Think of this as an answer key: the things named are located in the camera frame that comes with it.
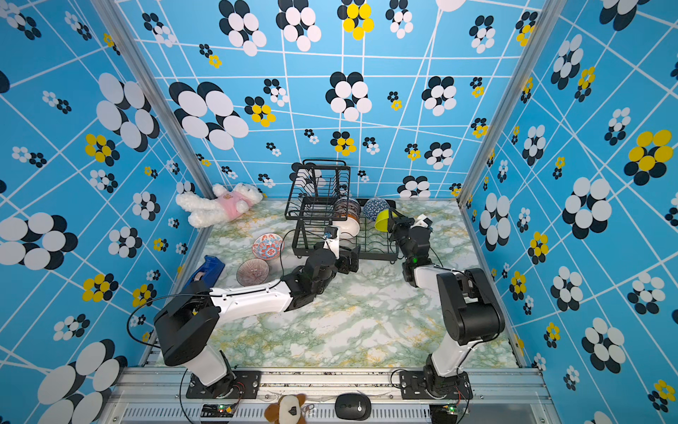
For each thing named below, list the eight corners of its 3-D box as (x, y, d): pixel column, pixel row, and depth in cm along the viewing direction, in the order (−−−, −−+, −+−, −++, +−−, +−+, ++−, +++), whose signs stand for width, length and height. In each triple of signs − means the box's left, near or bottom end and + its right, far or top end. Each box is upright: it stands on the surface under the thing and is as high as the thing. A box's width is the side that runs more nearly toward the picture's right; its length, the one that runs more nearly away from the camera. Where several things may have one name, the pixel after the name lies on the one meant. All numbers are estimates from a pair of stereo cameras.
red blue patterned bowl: (254, 260, 102) (250, 253, 99) (259, 240, 108) (256, 233, 105) (281, 260, 102) (279, 253, 99) (285, 240, 108) (283, 233, 105)
